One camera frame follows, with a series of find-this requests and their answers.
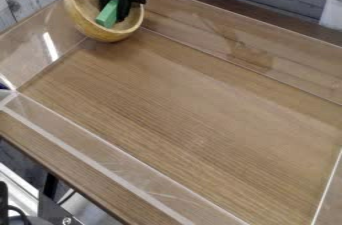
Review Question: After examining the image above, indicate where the green rectangular block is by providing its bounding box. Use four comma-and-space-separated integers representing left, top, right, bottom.
95, 0, 119, 28

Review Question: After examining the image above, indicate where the brown wooden bowl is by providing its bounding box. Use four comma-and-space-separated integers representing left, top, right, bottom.
65, 0, 147, 42

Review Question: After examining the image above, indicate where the white cylindrical container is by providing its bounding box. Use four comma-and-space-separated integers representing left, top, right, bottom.
320, 0, 342, 31

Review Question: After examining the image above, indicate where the black table leg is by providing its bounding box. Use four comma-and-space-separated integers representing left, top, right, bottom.
43, 173, 59, 199

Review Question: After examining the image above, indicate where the clear acrylic tray wall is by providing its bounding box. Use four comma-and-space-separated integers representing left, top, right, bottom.
0, 0, 342, 225

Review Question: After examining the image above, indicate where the black metal bracket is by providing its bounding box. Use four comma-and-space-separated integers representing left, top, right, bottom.
38, 193, 85, 225

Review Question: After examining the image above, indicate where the black cable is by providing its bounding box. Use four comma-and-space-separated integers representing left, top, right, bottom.
0, 204, 33, 225

